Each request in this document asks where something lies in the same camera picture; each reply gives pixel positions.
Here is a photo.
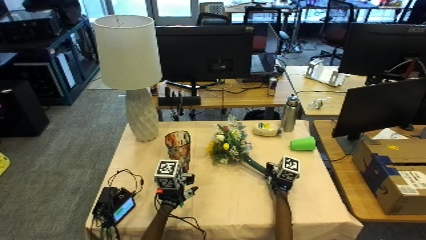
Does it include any person's left hand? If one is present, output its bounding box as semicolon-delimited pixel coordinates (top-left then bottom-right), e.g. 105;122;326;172
156;173;200;208

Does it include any person's right hand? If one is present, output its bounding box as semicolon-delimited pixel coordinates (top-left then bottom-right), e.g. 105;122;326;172
265;162;297;193

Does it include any flower bouquet with green stems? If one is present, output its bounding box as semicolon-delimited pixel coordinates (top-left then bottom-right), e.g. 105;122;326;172
205;115;273;176

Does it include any white marker cube on right glove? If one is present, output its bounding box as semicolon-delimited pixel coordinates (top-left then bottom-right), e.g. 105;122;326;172
276;155;302;183

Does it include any white marker cube on glove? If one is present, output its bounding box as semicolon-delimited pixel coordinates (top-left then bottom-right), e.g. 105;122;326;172
276;155;302;183
153;159;183;190

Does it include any white marker cube on left glove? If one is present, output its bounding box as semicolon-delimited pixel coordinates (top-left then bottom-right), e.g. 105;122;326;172
153;159;183;190

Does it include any beige tablecloth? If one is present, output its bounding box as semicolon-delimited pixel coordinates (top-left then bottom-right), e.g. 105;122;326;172
84;119;365;240

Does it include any green plastic cup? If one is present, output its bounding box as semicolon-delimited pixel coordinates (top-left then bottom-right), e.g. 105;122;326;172
289;136;318;152

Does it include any beige pouch with small items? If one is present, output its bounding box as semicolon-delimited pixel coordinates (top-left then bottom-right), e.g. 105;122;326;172
252;122;281;138

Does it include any patterned glass vase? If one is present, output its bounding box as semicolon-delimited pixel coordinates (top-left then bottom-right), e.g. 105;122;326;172
164;130;193;173

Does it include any steel water bottle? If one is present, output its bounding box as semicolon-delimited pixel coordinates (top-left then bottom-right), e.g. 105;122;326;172
281;94;301;133

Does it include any wooden desk with boxes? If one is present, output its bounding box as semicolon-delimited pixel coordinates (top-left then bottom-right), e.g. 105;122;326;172
312;119;426;224

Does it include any black device with blue screen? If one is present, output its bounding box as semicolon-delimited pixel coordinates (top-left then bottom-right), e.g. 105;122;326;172
91;186;137;228

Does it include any small white object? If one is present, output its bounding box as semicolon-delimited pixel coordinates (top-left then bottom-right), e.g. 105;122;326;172
308;96;333;111

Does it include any metal drink can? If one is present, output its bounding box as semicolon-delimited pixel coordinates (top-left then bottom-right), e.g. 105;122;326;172
266;76;280;98

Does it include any light wooden desk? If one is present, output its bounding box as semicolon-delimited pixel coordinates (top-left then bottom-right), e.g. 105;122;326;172
284;65;370;118

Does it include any black power strip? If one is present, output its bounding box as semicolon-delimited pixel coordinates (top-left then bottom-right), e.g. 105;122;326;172
157;95;203;108

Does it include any white paper sheet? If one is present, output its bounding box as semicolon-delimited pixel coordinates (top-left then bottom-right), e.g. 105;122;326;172
372;127;410;141

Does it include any large cardboard box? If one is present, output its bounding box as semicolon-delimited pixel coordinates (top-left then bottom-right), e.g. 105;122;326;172
352;135;426;176

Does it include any cardboard box with white label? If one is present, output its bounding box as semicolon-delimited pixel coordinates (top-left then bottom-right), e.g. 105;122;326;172
364;156;426;216

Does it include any white stand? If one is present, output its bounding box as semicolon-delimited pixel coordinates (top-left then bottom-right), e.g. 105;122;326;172
305;57;348;88

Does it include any tilted black monitor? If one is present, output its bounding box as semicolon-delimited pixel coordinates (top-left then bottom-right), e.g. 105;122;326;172
330;77;426;142

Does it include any black monitor on stand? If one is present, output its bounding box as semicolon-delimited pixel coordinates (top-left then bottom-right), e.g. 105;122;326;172
155;24;256;98

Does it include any white table lamp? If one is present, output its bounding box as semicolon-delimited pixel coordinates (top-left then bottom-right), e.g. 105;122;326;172
92;14;164;143

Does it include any yellow object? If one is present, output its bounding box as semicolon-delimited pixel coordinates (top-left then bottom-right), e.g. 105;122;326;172
0;152;12;177

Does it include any large black monitor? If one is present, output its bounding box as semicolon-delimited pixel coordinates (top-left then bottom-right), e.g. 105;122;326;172
338;22;426;85

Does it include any red office chair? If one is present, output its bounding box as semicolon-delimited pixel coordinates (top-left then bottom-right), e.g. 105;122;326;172
317;0;357;67

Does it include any black computer case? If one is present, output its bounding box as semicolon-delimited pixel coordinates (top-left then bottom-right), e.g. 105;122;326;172
0;79;51;138

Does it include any black office chair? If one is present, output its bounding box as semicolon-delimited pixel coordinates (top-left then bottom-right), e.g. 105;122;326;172
196;12;233;27

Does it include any dark shelf cabinet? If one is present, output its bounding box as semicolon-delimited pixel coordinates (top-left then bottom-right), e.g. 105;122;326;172
0;14;101;107

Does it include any black glove cable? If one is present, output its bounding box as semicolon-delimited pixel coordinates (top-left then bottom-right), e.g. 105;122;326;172
167;213;208;240

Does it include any black looped cable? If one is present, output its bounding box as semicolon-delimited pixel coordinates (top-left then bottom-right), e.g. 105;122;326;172
107;168;147;196

